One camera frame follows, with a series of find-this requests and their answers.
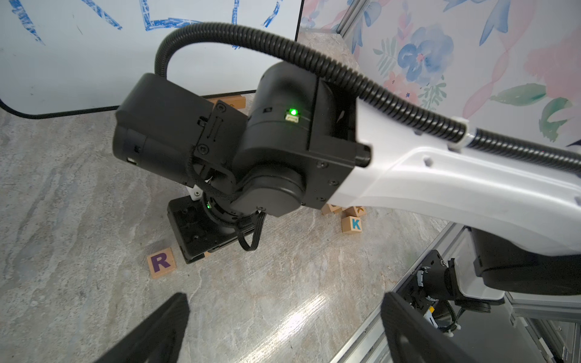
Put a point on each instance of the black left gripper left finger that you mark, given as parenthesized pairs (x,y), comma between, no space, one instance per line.
(158,338)

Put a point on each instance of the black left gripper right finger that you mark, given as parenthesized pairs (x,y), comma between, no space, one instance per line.
(411,338)

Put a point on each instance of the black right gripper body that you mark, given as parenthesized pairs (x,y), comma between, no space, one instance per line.
(201,226)

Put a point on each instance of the wooden block letter R purple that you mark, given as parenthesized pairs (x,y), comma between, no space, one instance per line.
(161,263)

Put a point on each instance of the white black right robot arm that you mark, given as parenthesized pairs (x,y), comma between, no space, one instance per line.
(306,143)

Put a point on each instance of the wooden block letter K teal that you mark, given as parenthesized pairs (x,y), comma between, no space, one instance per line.
(351,225)

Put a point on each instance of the wooden block letter X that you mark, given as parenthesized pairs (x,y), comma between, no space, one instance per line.
(355,211)

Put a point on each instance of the whiteboard with blue RED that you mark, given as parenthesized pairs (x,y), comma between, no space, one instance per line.
(70,57)

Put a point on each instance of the wooden whiteboard easel stand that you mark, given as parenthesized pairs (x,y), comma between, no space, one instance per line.
(238,102)

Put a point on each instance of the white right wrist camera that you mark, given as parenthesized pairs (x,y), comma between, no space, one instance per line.
(195,193)

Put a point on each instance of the aluminium right corner post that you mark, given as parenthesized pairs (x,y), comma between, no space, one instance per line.
(352,14)

